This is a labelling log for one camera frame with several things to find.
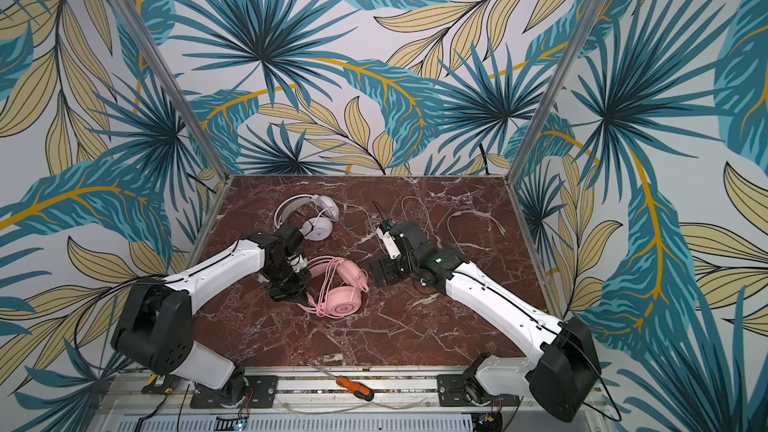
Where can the right aluminium frame post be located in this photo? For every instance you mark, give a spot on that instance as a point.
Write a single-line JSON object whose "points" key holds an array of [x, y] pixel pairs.
{"points": [[577, 40]]}

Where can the aluminium frame post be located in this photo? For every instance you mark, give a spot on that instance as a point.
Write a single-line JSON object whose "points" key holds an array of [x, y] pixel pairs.
{"points": [[577, 40], [132, 20]]}

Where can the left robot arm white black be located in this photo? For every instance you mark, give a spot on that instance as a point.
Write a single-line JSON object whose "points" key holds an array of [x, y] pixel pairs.
{"points": [[155, 328]]}

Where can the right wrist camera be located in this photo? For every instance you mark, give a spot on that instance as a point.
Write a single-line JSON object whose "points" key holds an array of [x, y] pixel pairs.
{"points": [[387, 241]]}

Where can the white headphones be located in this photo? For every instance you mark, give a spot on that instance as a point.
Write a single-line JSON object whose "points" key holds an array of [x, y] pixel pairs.
{"points": [[317, 226]]}

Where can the aluminium front rail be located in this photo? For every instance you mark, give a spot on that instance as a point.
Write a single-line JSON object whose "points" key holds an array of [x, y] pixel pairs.
{"points": [[302, 391]]}

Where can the pink headphones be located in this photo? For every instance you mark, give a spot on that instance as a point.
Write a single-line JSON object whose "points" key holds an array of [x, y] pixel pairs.
{"points": [[341, 292]]}

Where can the left aluminium frame post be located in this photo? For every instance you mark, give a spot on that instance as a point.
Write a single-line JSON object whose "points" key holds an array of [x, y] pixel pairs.
{"points": [[132, 20]]}

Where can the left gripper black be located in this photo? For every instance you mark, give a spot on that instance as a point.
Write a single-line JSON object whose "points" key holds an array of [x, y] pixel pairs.
{"points": [[288, 287]]}

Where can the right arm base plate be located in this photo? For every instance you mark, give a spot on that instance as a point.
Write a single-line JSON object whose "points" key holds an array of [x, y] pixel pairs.
{"points": [[456, 390]]}

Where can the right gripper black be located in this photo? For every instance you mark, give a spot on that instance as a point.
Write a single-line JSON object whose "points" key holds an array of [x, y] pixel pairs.
{"points": [[387, 272]]}

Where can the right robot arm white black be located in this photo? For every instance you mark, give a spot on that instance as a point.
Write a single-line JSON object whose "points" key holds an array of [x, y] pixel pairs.
{"points": [[560, 366]]}

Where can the orange handled screwdriver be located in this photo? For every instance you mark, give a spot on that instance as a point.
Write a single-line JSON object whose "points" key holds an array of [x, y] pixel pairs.
{"points": [[357, 388]]}

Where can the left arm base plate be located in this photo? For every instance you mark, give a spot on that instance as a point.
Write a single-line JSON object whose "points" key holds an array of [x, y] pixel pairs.
{"points": [[244, 391]]}

